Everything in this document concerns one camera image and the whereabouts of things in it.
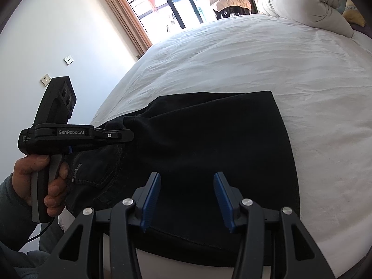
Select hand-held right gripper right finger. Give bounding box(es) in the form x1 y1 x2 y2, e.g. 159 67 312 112
213 171 336 279

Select rolled white duvet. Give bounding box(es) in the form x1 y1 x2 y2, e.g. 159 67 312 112
257 0 354 38

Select person's grey clothing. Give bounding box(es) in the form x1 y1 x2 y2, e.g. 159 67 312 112
0 218 69 279

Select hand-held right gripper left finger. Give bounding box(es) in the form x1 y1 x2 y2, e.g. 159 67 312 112
39 172 162 279

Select bed with white sheet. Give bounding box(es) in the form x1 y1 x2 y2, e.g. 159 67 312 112
58 13 372 279

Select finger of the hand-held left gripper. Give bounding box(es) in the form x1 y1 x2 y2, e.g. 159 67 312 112
93 128 135 149

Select black pants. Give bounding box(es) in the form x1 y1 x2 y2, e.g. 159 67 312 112
60 91 300 268

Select orange curtain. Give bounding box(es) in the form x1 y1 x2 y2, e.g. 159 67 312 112
92 0 153 61

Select black framed glass door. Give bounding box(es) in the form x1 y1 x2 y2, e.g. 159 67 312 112
116 0 259 45

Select yellow patterned pillow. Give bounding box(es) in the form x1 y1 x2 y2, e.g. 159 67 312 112
342 0 366 26

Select person's left hand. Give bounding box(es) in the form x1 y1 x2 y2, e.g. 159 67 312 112
11 155 70 217

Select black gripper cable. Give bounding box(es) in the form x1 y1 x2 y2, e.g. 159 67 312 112
27 216 57 242

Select person's left forearm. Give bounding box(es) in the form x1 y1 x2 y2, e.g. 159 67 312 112
0 174 40 250

